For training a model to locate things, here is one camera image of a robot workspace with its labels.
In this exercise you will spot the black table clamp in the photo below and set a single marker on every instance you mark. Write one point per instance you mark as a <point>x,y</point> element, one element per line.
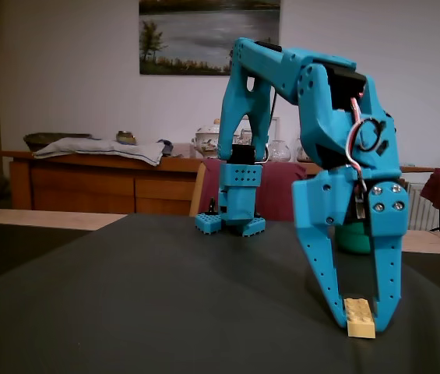
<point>213,206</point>

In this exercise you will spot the lake landscape painting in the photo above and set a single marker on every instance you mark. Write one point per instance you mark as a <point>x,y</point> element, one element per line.
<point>188,35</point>

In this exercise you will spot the folded grey cloth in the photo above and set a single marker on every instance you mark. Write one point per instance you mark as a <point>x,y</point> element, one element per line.
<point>103,149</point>

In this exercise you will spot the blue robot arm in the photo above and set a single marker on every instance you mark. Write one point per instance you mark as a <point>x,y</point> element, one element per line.
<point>258,62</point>

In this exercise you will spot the wooden sideboard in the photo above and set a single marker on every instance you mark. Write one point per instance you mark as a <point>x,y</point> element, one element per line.
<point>87,187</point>

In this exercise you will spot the round glass bowl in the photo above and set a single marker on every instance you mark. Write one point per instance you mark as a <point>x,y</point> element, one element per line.
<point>280,152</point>

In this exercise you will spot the small ceramic jar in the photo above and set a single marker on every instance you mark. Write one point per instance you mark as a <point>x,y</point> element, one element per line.
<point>126,138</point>

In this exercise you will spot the dark woven basket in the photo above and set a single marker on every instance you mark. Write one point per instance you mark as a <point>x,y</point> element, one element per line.
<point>48,138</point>

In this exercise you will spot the white radiator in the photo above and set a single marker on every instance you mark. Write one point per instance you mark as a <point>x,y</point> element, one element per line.
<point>420,210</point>

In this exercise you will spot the green plastic cup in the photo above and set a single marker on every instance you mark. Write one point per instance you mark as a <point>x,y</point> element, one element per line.
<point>354,239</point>

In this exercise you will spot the white porcelain tureen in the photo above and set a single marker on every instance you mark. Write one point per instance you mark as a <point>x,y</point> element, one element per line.
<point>207,140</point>

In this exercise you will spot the tall pink glass vase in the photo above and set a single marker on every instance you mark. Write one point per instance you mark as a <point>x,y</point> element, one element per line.
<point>302,152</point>

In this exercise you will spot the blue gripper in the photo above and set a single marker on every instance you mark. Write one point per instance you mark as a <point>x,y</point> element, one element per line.
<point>322,202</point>

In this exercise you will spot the white photo frame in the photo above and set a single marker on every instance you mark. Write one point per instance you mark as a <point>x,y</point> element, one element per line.
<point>276,126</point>

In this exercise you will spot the cream lego brick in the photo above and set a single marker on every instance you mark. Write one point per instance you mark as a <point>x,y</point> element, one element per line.
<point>360,325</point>

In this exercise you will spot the wooden chair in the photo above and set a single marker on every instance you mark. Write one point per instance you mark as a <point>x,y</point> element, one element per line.
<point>197,195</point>

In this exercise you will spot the dark grey mat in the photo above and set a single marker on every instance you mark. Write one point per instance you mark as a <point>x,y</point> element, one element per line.
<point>126,311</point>

